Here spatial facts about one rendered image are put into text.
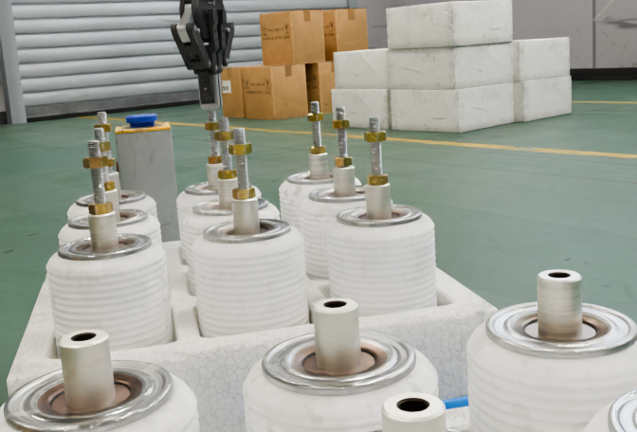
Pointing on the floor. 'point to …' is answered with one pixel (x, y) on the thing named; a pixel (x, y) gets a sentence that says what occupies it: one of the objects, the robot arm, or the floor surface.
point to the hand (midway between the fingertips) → (209, 92)
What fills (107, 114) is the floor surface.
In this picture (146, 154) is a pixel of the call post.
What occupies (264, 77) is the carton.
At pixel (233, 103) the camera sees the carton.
